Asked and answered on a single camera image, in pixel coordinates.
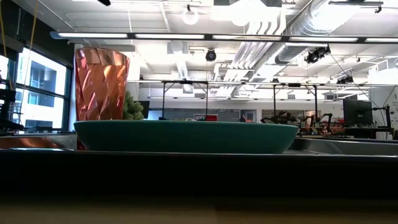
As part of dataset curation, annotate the black plastic serving tray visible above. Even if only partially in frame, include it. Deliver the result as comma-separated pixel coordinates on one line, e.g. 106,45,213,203
0,133,398,197

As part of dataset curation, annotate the faceted pink plastic cup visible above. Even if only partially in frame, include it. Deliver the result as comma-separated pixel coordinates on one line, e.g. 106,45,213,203
74,47,131,151

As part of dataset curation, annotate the black overhead camera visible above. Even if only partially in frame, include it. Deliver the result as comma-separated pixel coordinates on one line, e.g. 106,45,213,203
205,49,218,63

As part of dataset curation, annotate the black camera on boom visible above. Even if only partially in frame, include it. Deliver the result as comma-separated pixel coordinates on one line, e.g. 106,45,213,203
303,45,331,65

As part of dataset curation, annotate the small green pine plant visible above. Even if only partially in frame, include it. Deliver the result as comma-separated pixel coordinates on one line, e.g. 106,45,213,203
123,90,146,121

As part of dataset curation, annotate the white LED light bar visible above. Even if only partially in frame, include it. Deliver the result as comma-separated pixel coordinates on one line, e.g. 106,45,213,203
57,32,129,39
289,36,359,43
364,37,398,44
212,34,282,41
134,33,205,40

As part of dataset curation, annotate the black metal table frame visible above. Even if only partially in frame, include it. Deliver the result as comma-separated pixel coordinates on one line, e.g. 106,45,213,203
49,30,398,44

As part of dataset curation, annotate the large framed window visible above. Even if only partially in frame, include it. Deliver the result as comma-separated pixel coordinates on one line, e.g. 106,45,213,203
0,46,74,132

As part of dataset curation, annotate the black background station frame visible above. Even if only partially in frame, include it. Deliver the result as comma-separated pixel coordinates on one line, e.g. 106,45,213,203
272,82,319,121
160,80,210,121

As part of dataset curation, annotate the round white pendant lamp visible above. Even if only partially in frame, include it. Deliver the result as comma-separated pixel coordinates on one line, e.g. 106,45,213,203
181,4,200,26

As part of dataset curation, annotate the teal round plate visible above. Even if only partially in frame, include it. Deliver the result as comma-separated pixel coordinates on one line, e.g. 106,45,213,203
73,120,299,154

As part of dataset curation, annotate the black computer monitor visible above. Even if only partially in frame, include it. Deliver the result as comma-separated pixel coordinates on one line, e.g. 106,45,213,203
343,99,374,126

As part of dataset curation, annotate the black monitor stand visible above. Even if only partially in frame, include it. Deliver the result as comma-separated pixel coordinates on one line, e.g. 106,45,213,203
372,105,392,129

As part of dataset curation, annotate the silver ventilation duct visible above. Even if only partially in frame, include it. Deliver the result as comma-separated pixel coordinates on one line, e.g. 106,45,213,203
274,0,363,65

